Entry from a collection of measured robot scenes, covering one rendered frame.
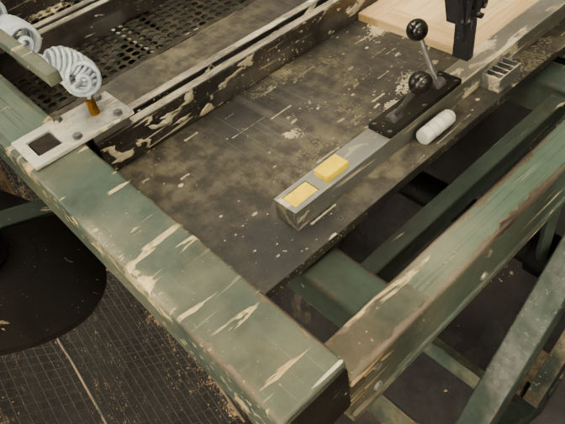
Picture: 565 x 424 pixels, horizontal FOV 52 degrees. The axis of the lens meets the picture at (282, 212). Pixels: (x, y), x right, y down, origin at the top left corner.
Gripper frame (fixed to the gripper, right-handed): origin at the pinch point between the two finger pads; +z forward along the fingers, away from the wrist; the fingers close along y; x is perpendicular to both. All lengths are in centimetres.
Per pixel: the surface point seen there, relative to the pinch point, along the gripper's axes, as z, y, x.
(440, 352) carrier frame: 157, 31, 16
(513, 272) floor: 139, 69, 11
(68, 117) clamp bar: 5, -52, 45
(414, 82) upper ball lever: 0.7, -13.6, -0.6
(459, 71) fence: 11.7, 7.0, 4.7
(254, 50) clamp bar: 8.5, -13.8, 38.7
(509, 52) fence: 13.2, 19.6, 2.0
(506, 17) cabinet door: 13.8, 31.7, 10.3
